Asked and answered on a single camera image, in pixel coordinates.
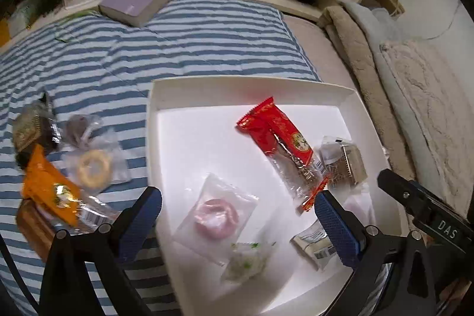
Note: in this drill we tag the dark brownie packet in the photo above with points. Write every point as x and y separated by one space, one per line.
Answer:
33 123

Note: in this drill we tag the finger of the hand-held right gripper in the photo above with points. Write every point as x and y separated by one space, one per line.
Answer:
429 194
400 192

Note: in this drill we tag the clear stick packet red ends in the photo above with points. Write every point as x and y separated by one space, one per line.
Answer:
296 171

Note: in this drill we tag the red snack packet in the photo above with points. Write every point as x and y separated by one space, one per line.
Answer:
274 131

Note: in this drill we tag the beige mattress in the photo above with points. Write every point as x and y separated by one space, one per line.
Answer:
318 45

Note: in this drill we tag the brown round pastry packet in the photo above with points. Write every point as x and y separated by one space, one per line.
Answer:
77 129

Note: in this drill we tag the white grey snack packet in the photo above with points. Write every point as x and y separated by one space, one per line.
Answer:
314 245

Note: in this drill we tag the white shallow box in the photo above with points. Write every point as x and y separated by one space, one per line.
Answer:
192 138

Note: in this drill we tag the yellow box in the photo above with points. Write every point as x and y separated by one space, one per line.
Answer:
3 32

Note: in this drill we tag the green round candy packet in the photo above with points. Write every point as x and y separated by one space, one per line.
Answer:
246 262

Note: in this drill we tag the clear packet square cake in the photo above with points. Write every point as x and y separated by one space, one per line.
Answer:
348 162

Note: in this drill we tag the brown cake packet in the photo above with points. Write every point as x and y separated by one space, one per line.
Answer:
33 231

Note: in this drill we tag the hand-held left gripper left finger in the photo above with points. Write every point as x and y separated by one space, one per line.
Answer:
139 227

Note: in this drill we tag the grey blanket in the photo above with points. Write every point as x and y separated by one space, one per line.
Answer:
385 79

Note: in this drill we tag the cream fuzzy blanket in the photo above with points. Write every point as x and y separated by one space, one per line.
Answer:
433 108

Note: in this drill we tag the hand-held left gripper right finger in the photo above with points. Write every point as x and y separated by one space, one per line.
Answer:
337 227

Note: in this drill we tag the orange snack packet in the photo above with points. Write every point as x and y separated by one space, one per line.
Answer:
48 186

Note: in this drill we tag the pink donut packet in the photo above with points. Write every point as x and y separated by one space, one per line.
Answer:
216 216

